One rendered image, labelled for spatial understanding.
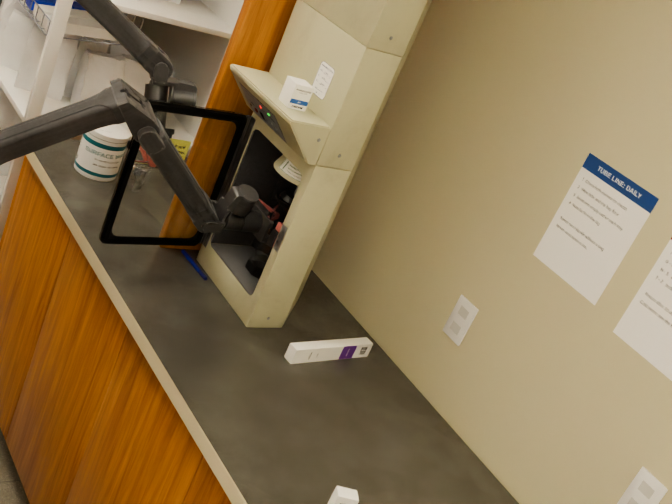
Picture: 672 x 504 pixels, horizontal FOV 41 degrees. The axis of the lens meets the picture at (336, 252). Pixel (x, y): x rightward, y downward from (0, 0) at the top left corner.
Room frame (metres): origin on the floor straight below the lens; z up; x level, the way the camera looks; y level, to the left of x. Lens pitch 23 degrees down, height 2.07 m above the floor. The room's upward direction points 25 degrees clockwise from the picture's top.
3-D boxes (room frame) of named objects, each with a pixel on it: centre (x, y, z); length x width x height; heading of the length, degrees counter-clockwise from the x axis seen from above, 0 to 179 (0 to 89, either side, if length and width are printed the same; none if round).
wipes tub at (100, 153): (2.50, 0.77, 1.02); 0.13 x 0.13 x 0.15
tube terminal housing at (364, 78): (2.22, 0.15, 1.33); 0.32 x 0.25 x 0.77; 43
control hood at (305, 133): (2.09, 0.28, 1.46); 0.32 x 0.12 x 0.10; 43
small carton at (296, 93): (2.05, 0.24, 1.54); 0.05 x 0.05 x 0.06; 39
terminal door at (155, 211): (2.12, 0.45, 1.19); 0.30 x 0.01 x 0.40; 138
